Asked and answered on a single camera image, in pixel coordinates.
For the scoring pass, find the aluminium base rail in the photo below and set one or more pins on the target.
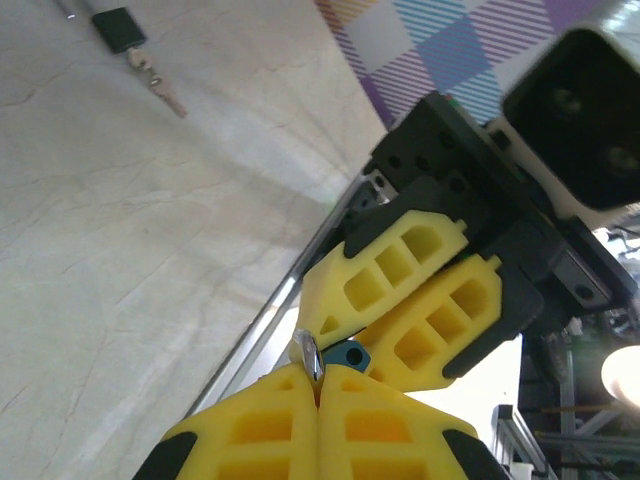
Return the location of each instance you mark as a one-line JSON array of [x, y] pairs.
[[257, 325]]

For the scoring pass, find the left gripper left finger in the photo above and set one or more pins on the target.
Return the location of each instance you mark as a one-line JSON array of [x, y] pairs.
[[280, 400]]

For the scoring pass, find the small blue padlock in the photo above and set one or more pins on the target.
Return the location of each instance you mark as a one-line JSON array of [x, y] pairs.
[[310, 360]]

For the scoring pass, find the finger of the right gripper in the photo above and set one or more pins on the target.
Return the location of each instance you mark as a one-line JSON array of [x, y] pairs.
[[325, 300], [520, 310]]

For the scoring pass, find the small silver keys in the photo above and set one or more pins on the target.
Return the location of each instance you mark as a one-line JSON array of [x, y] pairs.
[[137, 59]]

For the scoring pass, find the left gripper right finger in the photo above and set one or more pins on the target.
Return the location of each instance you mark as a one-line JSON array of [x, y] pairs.
[[380, 405]]

